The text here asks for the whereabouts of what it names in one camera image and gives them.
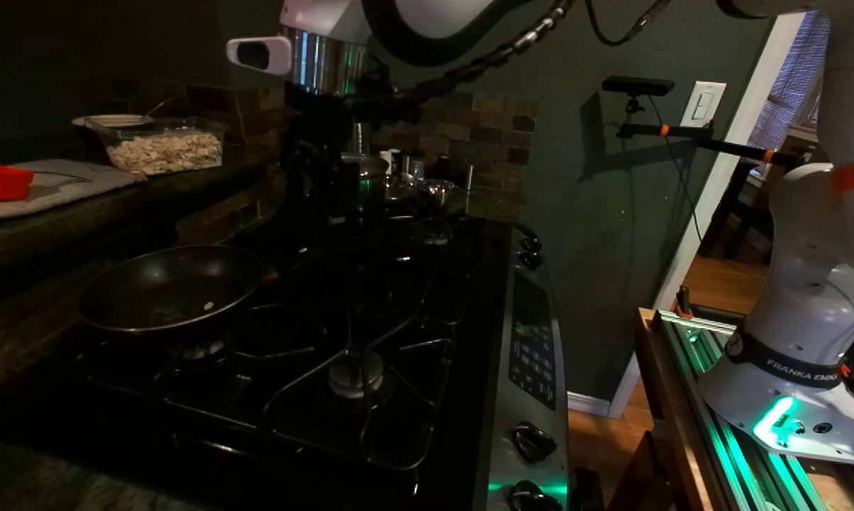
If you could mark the glass container of popcorn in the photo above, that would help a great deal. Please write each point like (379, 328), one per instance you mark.
(164, 147)

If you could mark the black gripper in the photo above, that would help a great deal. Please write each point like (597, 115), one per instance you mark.
(316, 142)

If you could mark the black gas stove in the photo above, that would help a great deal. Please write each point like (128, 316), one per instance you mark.
(350, 379)

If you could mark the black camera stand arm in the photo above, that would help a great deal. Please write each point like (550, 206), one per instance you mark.
(718, 142)

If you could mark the white light switch plate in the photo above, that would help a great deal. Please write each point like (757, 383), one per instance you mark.
(702, 103)

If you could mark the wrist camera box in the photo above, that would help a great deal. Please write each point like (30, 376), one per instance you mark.
(257, 55)

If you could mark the black camera bar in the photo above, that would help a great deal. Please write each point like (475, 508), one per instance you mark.
(640, 86)

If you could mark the black stove knob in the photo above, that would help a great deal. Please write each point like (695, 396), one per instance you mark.
(532, 440)
(532, 257)
(528, 237)
(532, 494)

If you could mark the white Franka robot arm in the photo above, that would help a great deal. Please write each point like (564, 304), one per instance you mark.
(803, 314)

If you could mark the bright window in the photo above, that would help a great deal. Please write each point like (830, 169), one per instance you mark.
(803, 86)

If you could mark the white cutting board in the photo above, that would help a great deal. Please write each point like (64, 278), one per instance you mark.
(74, 179)

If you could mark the black frying pan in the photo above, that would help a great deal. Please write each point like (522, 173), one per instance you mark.
(172, 288)

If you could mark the robot mounting table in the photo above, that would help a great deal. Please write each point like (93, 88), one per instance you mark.
(689, 407)

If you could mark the red bowl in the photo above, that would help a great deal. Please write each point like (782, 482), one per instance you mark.
(0, 182)

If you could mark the steel pan with glass lid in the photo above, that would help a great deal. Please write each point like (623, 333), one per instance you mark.
(414, 179)

